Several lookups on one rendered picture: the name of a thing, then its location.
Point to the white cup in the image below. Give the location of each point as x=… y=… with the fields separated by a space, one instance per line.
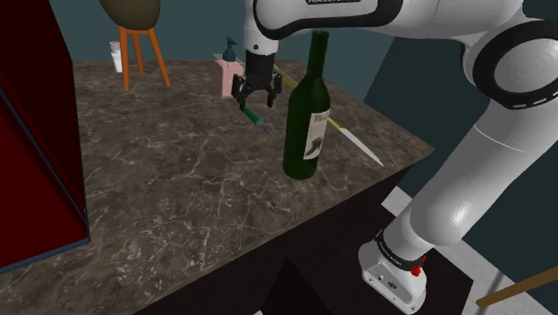
x=116 y=56

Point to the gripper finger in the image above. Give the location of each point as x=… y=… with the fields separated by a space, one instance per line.
x=272 y=94
x=240 y=99

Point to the pink soap dispenser bottle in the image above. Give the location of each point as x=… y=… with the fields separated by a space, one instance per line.
x=227 y=74

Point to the brown wooden bar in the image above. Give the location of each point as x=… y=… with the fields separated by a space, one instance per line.
x=519 y=290

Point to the dark robot stand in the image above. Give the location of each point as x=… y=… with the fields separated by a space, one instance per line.
x=331 y=261

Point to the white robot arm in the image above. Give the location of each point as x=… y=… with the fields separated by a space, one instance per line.
x=479 y=166

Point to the dark red box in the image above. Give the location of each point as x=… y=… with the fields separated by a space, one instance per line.
x=35 y=131

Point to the dark green wine bottle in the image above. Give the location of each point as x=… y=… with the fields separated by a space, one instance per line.
x=307 y=113

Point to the orange legged stool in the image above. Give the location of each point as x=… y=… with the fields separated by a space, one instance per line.
x=139 y=39

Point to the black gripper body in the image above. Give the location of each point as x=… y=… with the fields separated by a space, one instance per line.
x=260 y=67

